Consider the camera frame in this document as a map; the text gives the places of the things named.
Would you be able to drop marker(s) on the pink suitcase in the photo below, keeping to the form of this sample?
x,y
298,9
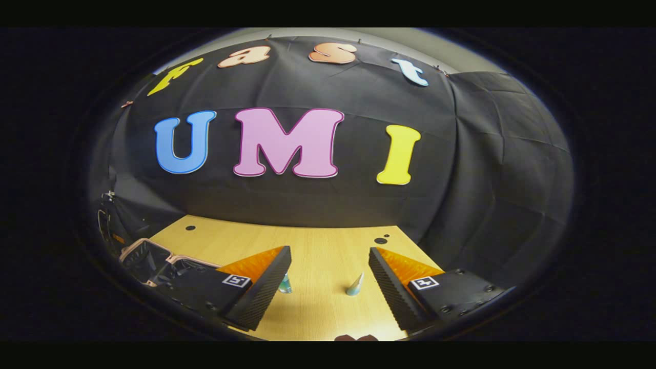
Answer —
x,y
148,256

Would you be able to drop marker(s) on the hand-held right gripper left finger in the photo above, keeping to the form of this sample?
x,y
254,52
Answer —
x,y
266,292

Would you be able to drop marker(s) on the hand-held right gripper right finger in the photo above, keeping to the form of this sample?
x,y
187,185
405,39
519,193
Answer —
x,y
392,294

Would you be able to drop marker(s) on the teal cone-shaped tube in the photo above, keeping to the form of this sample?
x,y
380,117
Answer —
x,y
353,289

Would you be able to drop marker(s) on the blue capped clear bottle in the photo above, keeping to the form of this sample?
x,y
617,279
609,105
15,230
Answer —
x,y
285,286

